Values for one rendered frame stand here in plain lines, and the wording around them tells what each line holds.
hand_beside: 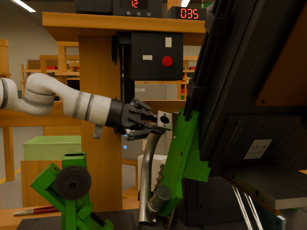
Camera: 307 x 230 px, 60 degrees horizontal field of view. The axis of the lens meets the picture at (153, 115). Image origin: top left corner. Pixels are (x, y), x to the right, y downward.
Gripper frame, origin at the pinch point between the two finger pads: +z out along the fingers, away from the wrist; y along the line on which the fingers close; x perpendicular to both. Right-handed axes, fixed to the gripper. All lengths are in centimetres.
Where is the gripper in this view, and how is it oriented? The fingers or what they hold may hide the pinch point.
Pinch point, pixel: (158, 124)
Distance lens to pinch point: 72.6
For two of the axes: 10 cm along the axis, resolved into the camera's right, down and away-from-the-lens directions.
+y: 0.5, -7.7, 6.4
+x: -3.3, 5.9, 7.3
